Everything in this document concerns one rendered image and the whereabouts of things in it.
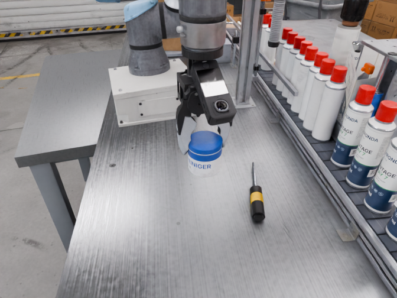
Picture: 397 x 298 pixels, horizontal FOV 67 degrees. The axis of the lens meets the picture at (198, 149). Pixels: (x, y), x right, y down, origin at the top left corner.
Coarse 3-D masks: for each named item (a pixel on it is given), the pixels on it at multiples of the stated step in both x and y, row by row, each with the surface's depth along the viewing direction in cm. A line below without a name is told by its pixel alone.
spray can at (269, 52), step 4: (268, 24) 116; (268, 28) 116; (268, 32) 115; (268, 36) 116; (264, 40) 119; (264, 44) 119; (264, 48) 120; (268, 48) 119; (272, 48) 119; (264, 52) 121; (268, 52) 119; (272, 52) 120; (268, 56) 120; (272, 56) 121; (272, 60) 122; (264, 64) 123; (264, 68) 124; (268, 68) 123
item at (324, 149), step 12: (264, 72) 123; (276, 96) 105; (288, 108) 98; (312, 144) 82; (324, 144) 82; (324, 156) 78; (336, 168) 74; (348, 168) 74; (372, 180) 70; (348, 192) 67; (360, 192) 67; (360, 204) 64; (372, 216) 61; (384, 216) 61; (372, 228) 59; (384, 228) 59; (384, 240) 56; (396, 252) 54
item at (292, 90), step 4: (228, 16) 170; (232, 20) 162; (236, 24) 154; (260, 52) 119; (260, 56) 119; (264, 56) 115; (264, 60) 114; (268, 60) 111; (268, 64) 110; (272, 64) 108; (272, 68) 106; (276, 68) 105; (276, 72) 103; (280, 72) 102; (280, 76) 100; (284, 76) 99; (284, 80) 97; (284, 84) 97; (288, 84) 94; (288, 88) 94; (292, 88) 92; (292, 92) 91; (296, 92) 90
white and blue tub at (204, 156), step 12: (204, 132) 61; (192, 144) 58; (204, 144) 58; (216, 144) 58; (192, 156) 58; (204, 156) 57; (216, 156) 58; (192, 168) 60; (204, 168) 59; (216, 168) 60
